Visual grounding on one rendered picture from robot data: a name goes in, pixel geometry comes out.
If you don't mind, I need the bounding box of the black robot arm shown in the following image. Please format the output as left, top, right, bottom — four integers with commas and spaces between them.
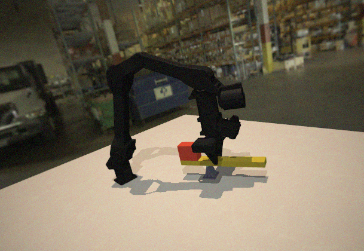
106, 52, 246, 185

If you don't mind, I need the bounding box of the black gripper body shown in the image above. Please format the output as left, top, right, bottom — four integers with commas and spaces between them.
191, 111, 222, 153

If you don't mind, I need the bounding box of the yellow bar with red block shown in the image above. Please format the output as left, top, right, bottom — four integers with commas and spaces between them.
177, 142, 267, 168

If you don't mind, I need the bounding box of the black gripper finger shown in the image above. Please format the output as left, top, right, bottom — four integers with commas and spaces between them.
217, 136, 226, 156
205, 143, 221, 165

